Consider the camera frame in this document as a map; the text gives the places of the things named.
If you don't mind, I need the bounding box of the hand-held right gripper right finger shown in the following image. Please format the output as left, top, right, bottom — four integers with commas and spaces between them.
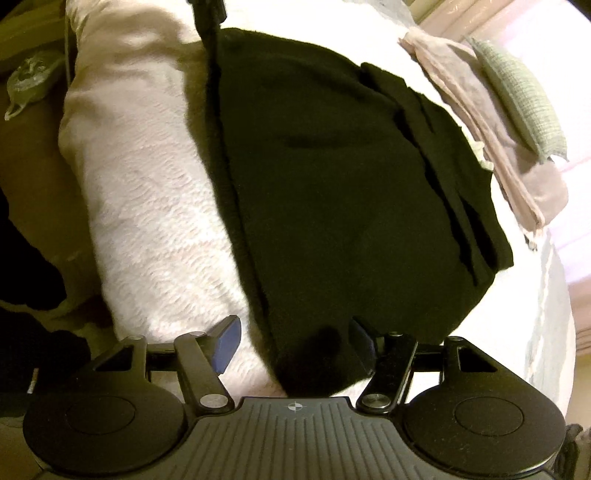
348, 316, 499, 413

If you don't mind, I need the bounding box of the black sweater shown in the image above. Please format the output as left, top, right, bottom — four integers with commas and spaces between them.
203, 25, 515, 398

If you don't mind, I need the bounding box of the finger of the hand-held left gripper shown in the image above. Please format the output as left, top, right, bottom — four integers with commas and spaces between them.
187, 0, 228, 47

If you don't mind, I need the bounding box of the clear plastic bag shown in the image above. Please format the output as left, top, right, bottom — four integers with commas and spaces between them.
4, 52, 65, 121

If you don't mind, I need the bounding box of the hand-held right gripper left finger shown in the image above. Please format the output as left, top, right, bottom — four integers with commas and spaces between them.
90, 315, 242, 413

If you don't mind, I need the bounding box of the bed with striped bedspread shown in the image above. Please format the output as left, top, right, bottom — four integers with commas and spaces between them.
58, 0, 578, 416

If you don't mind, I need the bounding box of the green pillow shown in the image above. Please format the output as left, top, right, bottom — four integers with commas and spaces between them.
466, 37, 570, 162

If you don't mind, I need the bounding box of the dark cloth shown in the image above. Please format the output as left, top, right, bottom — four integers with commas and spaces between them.
0, 185, 93, 416

